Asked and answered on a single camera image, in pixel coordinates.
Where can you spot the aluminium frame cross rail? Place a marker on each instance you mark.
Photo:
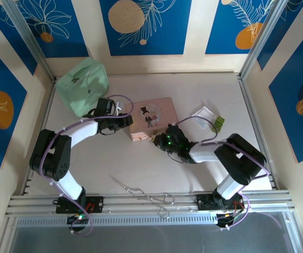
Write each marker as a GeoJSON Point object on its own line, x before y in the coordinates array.
{"type": "Point", "coordinates": [146, 208]}

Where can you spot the mint green zip pouch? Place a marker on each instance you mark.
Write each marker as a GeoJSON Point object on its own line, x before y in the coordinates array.
{"type": "Point", "coordinates": [82, 87]}

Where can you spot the black base plate right arm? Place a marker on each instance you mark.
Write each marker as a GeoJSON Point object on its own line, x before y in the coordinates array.
{"type": "Point", "coordinates": [205, 201]}

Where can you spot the pink tin box wedding couple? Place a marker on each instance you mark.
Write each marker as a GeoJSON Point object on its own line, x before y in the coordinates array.
{"type": "Point", "coordinates": [156, 110]}

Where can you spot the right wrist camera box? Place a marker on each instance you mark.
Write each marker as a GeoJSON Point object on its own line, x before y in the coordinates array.
{"type": "Point", "coordinates": [172, 125]}

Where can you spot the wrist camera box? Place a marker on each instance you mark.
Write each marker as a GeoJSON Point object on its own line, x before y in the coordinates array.
{"type": "Point", "coordinates": [172, 125]}
{"type": "Point", "coordinates": [118, 106]}

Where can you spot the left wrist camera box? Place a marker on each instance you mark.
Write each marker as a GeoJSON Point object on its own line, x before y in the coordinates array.
{"type": "Point", "coordinates": [118, 106]}

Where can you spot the aluminium table side rail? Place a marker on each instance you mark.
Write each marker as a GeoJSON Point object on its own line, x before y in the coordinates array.
{"type": "Point", "coordinates": [44, 116]}
{"type": "Point", "coordinates": [247, 97]}

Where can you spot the long metal forceps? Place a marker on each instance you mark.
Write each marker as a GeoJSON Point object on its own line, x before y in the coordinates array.
{"type": "Point", "coordinates": [143, 196]}

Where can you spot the green toy block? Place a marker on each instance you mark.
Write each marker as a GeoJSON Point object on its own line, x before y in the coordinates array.
{"type": "Point", "coordinates": [219, 123]}

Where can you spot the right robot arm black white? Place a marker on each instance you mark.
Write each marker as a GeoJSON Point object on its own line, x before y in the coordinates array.
{"type": "Point", "coordinates": [240, 163]}

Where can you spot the aluminium frame post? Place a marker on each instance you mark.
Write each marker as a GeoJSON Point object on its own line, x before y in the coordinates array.
{"type": "Point", "coordinates": [262, 39]}
{"type": "Point", "coordinates": [28, 39]}

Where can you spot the clear plastic bag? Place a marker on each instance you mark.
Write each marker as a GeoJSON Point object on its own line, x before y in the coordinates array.
{"type": "Point", "coordinates": [202, 116]}

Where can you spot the circuit board with green light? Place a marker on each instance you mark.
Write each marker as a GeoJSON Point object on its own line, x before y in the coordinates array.
{"type": "Point", "coordinates": [78, 218]}

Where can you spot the black base plate left arm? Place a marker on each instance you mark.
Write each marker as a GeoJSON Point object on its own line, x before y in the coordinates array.
{"type": "Point", "coordinates": [96, 204]}

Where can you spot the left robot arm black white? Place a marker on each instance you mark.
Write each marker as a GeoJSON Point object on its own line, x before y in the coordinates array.
{"type": "Point", "coordinates": [53, 158]}

